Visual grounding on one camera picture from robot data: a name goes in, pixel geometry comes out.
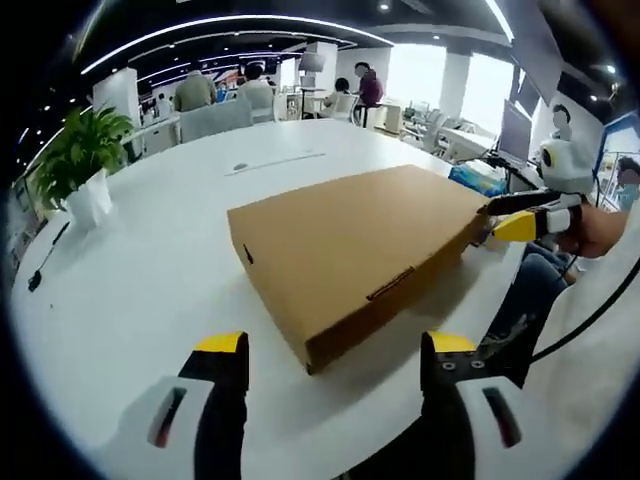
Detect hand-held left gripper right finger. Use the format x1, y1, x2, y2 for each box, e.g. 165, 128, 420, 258
419, 329, 569, 480

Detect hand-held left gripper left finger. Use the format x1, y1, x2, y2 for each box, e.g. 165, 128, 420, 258
99, 329, 250, 480

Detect blue soft item tissue pack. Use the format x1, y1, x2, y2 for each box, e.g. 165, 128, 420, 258
447, 164, 506, 197

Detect brown cardboard shoe box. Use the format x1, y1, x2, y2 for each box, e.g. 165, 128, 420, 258
227, 163, 494, 376

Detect person's right hand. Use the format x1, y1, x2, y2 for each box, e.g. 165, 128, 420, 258
555, 203, 630, 260

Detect black computer monitor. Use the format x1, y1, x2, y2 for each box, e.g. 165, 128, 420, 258
498, 98, 532, 165

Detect person's black trousers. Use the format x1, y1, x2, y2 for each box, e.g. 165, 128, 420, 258
477, 294, 557, 391

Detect row of white office chairs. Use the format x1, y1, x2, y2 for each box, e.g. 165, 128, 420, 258
399, 107, 501, 162

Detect person in white shirt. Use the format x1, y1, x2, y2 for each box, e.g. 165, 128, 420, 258
529, 219, 640, 454

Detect monitor on stand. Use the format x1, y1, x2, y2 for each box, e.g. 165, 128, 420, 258
298, 51, 327, 75

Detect white swivel chair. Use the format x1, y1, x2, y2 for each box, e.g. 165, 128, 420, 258
248, 87, 278, 124
178, 97, 255, 143

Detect green plant in white pot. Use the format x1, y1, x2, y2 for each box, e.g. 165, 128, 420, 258
32, 104, 135, 231

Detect blue white wall poster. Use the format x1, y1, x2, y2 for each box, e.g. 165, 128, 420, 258
597, 113, 640, 211

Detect dark wall screen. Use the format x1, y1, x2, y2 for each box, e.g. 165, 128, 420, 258
509, 9, 565, 119

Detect black plug cable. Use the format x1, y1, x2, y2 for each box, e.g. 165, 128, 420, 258
27, 221, 71, 294

